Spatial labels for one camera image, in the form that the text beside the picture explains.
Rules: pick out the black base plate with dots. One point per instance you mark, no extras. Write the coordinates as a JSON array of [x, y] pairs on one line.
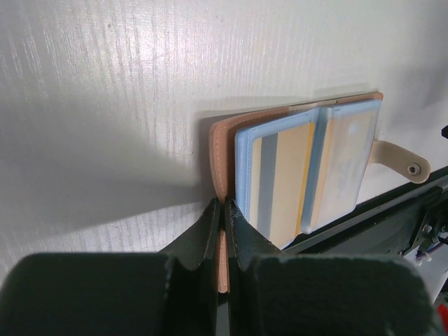
[[392, 223]]

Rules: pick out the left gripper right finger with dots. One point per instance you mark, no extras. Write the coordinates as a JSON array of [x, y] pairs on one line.
[[273, 293]]

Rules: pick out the tan leather card holder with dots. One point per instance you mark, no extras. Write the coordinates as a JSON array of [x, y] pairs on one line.
[[231, 146]]

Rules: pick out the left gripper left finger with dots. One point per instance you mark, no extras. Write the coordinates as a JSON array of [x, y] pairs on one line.
[[171, 292]]

